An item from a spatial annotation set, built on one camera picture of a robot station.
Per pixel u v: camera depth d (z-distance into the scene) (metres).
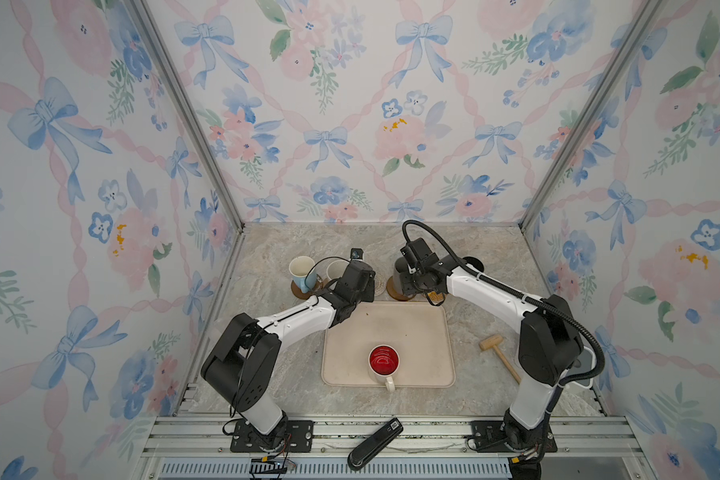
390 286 1.01
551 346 0.48
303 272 0.97
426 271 0.68
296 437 0.73
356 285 0.69
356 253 0.78
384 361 0.84
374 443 0.69
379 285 1.02
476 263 0.97
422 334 0.91
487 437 0.73
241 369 0.45
